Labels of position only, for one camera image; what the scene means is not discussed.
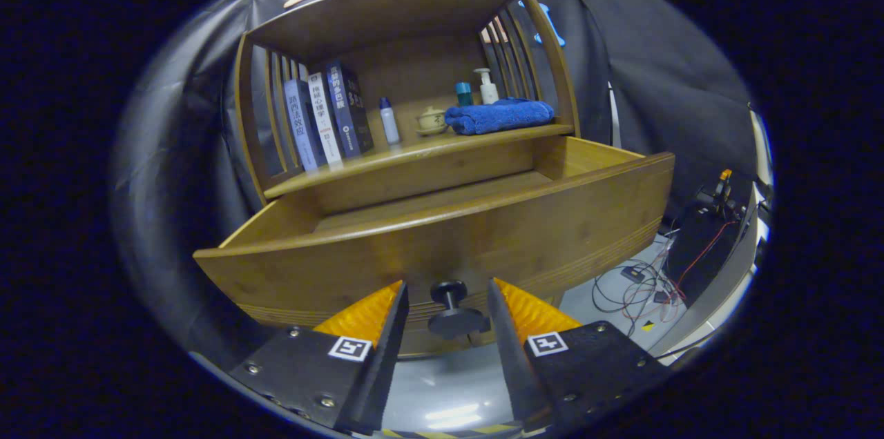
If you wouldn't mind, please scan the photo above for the wooden cabinet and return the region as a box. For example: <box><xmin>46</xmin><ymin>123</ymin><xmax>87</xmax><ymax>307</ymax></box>
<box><xmin>231</xmin><ymin>0</ymin><xmax>581</xmax><ymax>205</ymax></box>

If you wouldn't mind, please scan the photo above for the white book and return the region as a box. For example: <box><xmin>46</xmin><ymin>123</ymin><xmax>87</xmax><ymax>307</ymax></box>
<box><xmin>307</xmin><ymin>71</ymin><xmax>344</xmax><ymax>166</ymax></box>

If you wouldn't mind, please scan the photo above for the red floor cable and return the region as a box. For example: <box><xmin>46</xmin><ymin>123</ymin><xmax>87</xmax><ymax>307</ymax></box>
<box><xmin>622</xmin><ymin>218</ymin><xmax>740</xmax><ymax>322</ymax></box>

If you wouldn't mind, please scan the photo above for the light blue book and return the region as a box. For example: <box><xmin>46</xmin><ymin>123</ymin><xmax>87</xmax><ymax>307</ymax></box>
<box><xmin>282</xmin><ymin>78</ymin><xmax>327</xmax><ymax>172</ymax></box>

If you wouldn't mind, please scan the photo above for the dark blue book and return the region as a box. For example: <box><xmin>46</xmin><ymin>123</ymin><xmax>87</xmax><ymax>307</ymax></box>
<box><xmin>325</xmin><ymin>61</ymin><xmax>375</xmax><ymax>158</ymax></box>

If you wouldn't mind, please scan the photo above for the wooden drawer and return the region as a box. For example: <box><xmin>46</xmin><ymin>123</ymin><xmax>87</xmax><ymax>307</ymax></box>
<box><xmin>193</xmin><ymin>136</ymin><xmax>675</xmax><ymax>357</ymax></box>

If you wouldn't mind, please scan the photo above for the black drawer knob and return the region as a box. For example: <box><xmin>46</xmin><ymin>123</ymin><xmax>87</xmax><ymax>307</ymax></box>
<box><xmin>427</xmin><ymin>280</ymin><xmax>492</xmax><ymax>340</ymax></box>

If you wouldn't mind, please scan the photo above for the beige lidded teacup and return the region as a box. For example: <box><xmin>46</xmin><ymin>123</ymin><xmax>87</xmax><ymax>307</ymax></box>
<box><xmin>415</xmin><ymin>106</ymin><xmax>449</xmax><ymax>137</ymax></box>

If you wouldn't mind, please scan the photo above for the black floor cable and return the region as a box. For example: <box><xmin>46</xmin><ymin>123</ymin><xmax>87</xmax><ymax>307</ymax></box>
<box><xmin>593</xmin><ymin>263</ymin><xmax>667</xmax><ymax>315</ymax></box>

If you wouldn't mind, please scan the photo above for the white bottle with blue cap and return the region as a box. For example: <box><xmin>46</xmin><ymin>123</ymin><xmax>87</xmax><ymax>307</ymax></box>
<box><xmin>378</xmin><ymin>97</ymin><xmax>401</xmax><ymax>146</ymax></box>

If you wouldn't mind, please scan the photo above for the black backdrop cloth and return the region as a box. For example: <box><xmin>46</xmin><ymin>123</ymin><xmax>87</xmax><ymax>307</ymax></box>
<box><xmin>114</xmin><ymin>0</ymin><xmax>757</xmax><ymax>357</ymax></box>

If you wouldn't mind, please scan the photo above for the wooden countertop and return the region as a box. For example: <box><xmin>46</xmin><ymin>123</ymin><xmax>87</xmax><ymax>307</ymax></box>
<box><xmin>265</xmin><ymin>123</ymin><xmax>575</xmax><ymax>199</ymax></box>

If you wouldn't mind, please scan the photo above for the white pump bottle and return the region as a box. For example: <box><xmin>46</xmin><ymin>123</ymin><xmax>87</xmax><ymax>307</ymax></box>
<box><xmin>474</xmin><ymin>68</ymin><xmax>499</xmax><ymax>106</ymax></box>

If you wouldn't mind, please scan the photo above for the blue folded towel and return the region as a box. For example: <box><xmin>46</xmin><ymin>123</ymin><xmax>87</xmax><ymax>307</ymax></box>
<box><xmin>444</xmin><ymin>97</ymin><xmax>555</xmax><ymax>136</ymax></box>

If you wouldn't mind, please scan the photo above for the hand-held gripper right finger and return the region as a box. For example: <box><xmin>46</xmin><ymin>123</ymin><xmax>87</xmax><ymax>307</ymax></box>
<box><xmin>487</xmin><ymin>278</ymin><xmax>671</xmax><ymax>434</ymax></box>

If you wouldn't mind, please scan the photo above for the black orange device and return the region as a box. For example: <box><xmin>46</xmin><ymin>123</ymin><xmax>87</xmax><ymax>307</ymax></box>
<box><xmin>711</xmin><ymin>168</ymin><xmax>734</xmax><ymax>202</ymax></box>

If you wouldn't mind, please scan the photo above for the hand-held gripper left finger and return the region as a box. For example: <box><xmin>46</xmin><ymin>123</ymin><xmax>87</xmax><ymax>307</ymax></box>
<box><xmin>228</xmin><ymin>280</ymin><xmax>410</xmax><ymax>434</ymax></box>

